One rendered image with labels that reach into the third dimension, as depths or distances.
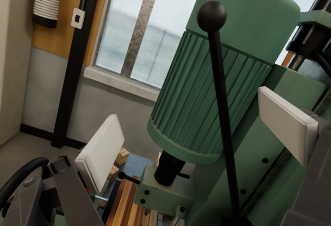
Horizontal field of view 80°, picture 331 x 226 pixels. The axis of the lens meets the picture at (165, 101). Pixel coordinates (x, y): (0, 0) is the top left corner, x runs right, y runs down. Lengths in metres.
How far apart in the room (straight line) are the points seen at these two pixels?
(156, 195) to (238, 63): 0.35
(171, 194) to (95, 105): 1.52
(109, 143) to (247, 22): 0.25
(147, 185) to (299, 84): 0.37
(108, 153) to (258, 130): 0.30
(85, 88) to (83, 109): 0.20
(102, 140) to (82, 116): 1.87
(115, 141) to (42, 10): 1.58
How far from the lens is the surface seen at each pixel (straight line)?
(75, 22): 1.71
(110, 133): 0.17
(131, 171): 0.77
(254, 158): 0.43
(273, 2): 0.34
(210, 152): 0.40
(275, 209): 0.44
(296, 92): 0.40
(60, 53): 1.90
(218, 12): 0.25
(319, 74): 0.45
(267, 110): 0.18
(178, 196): 0.52
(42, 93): 2.10
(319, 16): 0.42
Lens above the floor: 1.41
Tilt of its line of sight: 20 degrees down
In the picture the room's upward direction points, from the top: 23 degrees clockwise
